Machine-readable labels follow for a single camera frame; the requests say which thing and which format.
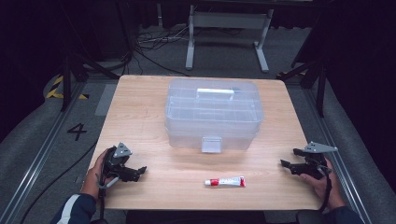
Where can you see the grey metal desk frame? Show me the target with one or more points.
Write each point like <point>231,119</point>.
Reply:
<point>229,20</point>

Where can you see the person's right hand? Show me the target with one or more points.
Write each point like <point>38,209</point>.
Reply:
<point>330,193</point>

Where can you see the yellow and black floor tape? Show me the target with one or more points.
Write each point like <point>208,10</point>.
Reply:
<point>53,92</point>

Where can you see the aluminium floor rail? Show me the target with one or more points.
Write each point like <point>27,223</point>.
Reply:
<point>339,155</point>
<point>37,158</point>

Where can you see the black metal stand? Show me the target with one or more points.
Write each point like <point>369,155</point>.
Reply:
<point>314,77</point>
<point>77,71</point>

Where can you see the red and white ointment tube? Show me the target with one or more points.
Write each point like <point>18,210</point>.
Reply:
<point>227,181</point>

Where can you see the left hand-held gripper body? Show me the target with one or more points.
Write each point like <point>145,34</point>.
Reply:
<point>115,161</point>

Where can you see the person's left hand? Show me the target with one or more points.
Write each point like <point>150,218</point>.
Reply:
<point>91,180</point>

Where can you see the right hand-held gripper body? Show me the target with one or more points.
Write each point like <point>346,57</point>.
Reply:
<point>316,166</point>

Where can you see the clear plastic storage box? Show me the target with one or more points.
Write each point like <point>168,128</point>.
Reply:
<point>214,124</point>

